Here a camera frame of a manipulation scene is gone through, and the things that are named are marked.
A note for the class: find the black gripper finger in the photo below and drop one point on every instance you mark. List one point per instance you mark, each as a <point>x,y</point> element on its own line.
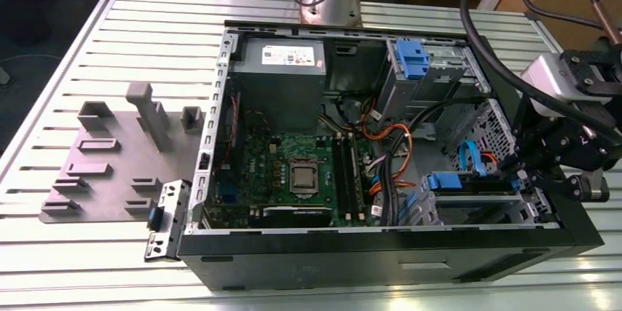
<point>522,143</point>
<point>578,187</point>

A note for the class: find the hard disk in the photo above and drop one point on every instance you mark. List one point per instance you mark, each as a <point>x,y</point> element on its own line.
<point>444,181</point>

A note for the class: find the metal disk bay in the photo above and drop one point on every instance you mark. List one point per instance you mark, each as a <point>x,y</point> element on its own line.
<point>478,200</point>

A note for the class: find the metal optical drive cage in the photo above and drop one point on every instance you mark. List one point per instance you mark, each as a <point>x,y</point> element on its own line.
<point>412,92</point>

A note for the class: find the blue drive latch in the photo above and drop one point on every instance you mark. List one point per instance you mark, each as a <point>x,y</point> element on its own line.
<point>411,59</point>

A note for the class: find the black RAM slot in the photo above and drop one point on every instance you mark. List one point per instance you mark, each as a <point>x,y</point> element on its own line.
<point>355,176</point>
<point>343,176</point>

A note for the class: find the silver CPU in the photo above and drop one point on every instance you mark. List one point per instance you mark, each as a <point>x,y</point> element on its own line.
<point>304,176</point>

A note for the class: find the CPU socket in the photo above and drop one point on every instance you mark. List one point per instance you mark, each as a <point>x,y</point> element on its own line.
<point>306,194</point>

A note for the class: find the black PC case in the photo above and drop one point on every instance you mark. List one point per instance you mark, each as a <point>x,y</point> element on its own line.
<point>340,263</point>

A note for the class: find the black graphics card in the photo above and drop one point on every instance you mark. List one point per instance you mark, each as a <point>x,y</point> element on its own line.
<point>291,216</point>

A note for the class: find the grey power supply unit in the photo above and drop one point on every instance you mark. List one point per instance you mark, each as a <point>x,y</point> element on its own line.
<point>276,89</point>

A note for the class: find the green motherboard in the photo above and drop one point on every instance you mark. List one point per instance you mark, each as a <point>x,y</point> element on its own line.
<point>257,150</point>

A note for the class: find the grey parts rack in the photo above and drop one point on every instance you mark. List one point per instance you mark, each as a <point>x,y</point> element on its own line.
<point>111,180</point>

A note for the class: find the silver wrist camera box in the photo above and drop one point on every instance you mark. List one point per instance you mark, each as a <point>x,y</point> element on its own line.
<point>548,78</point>

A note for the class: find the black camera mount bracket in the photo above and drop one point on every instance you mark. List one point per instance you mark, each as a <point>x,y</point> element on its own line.
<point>590,70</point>

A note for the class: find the black plastic air duct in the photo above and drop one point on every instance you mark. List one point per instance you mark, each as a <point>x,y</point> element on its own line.
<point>354,70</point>

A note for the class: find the metal expansion slot bracket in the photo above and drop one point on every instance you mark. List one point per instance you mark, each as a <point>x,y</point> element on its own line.
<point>169,216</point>

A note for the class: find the blue bracket latch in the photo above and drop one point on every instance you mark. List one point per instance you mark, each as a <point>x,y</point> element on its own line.
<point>155,218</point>

